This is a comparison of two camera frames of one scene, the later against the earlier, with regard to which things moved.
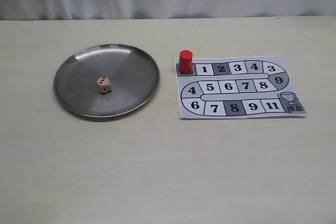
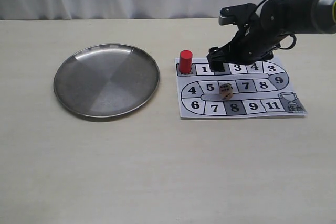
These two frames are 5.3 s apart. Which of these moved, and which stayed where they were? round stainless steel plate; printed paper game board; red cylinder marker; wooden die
Moved: wooden die
Stayed: red cylinder marker; printed paper game board; round stainless steel plate
